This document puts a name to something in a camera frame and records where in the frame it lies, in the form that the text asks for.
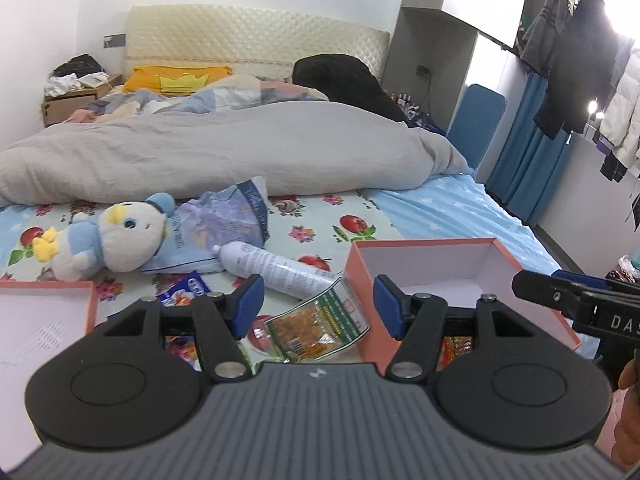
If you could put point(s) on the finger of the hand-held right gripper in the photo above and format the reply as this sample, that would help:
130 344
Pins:
590 282
545 292

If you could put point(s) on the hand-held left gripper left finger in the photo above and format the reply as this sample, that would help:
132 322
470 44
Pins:
249 302

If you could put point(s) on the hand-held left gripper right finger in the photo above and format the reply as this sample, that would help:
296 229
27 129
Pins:
389 302

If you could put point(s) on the deep orange cardboard box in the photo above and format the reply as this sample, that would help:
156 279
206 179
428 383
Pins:
440 265

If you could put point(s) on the green label clear snack packet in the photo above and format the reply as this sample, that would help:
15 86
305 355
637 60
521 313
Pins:
310 325

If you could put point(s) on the red yellow snack packet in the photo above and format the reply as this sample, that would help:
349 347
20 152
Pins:
457 352

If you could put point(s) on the person's right hand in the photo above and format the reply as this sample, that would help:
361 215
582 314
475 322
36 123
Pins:
627 425

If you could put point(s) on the white spray can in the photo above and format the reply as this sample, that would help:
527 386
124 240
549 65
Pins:
270 265

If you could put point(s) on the blue white snack packet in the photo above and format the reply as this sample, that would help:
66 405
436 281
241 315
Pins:
187 287

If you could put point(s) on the colourful snack packet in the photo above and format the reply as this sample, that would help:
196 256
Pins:
181 352

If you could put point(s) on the purple blue plastic bag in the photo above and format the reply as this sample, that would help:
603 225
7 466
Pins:
215 220

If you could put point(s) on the fruit print sheet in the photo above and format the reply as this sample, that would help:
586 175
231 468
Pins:
310 225

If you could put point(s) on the blue star bed sheet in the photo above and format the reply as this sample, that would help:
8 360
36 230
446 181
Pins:
450 205

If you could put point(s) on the blue curtain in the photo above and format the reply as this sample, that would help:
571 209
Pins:
525 160

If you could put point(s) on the blue white plush duck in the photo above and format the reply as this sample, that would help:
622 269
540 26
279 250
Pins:
125 240

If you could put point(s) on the grey duvet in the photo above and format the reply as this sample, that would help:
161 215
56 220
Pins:
225 150

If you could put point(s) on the white puffy hanging jacket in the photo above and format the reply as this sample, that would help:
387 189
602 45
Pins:
625 110

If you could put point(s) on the blue covered chair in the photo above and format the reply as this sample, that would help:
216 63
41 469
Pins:
477 125

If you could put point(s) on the row of small bottles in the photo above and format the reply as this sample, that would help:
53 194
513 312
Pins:
405 105

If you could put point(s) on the patchwork quilt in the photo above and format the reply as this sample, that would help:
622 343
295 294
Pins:
240 92

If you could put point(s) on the shallow orange box lid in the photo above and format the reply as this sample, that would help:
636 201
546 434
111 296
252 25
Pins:
40 330

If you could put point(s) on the black hanging coat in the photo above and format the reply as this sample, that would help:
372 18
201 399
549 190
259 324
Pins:
585 60

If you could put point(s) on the black garment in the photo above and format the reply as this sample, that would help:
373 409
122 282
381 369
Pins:
345 80

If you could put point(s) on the yellow pillow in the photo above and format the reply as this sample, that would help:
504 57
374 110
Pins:
150 77

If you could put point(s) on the grey striped hanging jacket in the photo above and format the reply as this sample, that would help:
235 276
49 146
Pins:
542 35

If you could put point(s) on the cream quilted headboard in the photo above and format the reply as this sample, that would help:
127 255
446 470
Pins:
250 35

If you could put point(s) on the brown cardboard box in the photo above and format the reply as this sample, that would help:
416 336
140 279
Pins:
65 106

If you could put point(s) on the white cloth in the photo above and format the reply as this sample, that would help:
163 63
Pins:
60 84

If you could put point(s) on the black cloth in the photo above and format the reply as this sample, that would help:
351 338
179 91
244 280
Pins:
77 65

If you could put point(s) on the black wall socket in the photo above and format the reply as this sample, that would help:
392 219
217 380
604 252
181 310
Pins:
423 70

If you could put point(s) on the grey wall cabinet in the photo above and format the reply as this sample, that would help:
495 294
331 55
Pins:
425 35

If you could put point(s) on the grey wall plate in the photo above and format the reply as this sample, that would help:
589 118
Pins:
114 40

